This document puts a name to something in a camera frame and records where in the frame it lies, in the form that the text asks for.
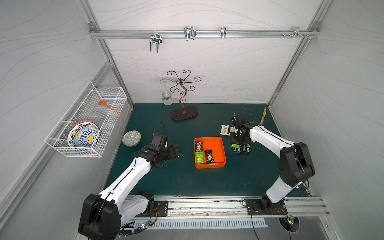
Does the white cookie packet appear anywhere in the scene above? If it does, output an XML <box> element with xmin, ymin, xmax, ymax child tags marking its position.
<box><xmin>220</xmin><ymin>125</ymin><xmax>230</xmax><ymax>136</ymax></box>

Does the black drycake packet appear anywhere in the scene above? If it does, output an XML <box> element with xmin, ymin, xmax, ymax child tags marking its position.
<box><xmin>204</xmin><ymin>150</ymin><xmax>215</xmax><ymax>164</ymax></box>

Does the green cookie packet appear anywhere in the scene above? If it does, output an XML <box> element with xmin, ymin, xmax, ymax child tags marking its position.
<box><xmin>195</xmin><ymin>152</ymin><xmax>205</xmax><ymax>164</ymax></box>
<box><xmin>231</xmin><ymin>144</ymin><xmax>241</xmax><ymax>149</ymax></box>

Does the black cookie packet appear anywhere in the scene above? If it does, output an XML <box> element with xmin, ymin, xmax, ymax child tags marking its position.
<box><xmin>195</xmin><ymin>142</ymin><xmax>204</xmax><ymax>152</ymax></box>

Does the yellow cookie packet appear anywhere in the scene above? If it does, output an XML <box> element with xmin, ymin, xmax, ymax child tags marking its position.
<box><xmin>229</xmin><ymin>127</ymin><xmax>237</xmax><ymax>134</ymax></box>

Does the black chocolate bar packet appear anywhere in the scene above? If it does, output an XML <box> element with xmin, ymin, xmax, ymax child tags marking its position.
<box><xmin>234</xmin><ymin>145</ymin><xmax>244</xmax><ymax>154</ymax></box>

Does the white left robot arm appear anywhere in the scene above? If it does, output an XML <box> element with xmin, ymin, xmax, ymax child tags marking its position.
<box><xmin>78</xmin><ymin>144</ymin><xmax>181</xmax><ymax>240</ymax></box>

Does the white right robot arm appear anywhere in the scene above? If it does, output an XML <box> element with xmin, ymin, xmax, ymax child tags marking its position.
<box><xmin>230</xmin><ymin>115</ymin><xmax>316</xmax><ymax>209</ymax></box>

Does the orange plastic storage box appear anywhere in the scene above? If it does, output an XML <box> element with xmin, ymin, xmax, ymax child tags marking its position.
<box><xmin>194</xmin><ymin>137</ymin><xmax>227</xmax><ymax>169</ymax></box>

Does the wooden knife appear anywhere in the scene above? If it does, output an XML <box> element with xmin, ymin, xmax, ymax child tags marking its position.
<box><xmin>260</xmin><ymin>107</ymin><xmax>267</xmax><ymax>125</ymax></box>

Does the green patterned ceramic bowl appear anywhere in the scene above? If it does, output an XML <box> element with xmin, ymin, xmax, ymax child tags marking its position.
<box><xmin>122</xmin><ymin>130</ymin><xmax>142</xmax><ymax>147</ymax></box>

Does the brown metal glass stand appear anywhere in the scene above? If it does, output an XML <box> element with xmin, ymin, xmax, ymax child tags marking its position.
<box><xmin>167</xmin><ymin>70</ymin><xmax>202</xmax><ymax>122</ymax></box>

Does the orange plastic spoon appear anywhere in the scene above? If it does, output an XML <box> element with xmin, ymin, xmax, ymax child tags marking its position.
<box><xmin>99</xmin><ymin>100</ymin><xmax>122</xmax><ymax>116</ymax></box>

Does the blue yellow painted plate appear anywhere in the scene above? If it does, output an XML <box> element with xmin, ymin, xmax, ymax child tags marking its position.
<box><xmin>67</xmin><ymin>121</ymin><xmax>100</xmax><ymax>148</ymax></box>

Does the metal single hook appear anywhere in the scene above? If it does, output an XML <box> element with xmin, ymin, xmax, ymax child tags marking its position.
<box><xmin>220</xmin><ymin>27</ymin><xmax>227</xmax><ymax>39</ymax></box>

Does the metal double hook middle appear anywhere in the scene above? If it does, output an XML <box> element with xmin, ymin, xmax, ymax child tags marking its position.
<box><xmin>184</xmin><ymin>27</ymin><xmax>197</xmax><ymax>42</ymax></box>

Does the metal double hook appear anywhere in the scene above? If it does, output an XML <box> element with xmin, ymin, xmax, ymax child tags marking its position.
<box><xmin>150</xmin><ymin>32</ymin><xmax>163</xmax><ymax>53</ymax></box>
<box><xmin>184</xmin><ymin>27</ymin><xmax>197</xmax><ymax>42</ymax></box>

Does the metal double hook left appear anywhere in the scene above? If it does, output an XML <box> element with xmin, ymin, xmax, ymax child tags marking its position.
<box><xmin>150</xmin><ymin>32</ymin><xmax>163</xmax><ymax>53</ymax></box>

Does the metal hook right end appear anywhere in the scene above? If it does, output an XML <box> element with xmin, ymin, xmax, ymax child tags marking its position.
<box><xmin>282</xmin><ymin>27</ymin><xmax>309</xmax><ymax>39</ymax></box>

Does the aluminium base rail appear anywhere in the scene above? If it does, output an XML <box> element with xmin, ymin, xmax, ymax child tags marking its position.
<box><xmin>122</xmin><ymin>195</ymin><xmax>331</xmax><ymax>218</ymax></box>

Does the white wire basket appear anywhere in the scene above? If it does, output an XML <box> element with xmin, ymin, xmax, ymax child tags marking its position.
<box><xmin>45</xmin><ymin>82</ymin><xmax>127</xmax><ymax>158</ymax></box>

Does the aluminium top rail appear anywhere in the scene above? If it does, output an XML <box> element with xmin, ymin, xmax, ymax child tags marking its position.
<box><xmin>90</xmin><ymin>28</ymin><xmax>321</xmax><ymax>40</ymax></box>

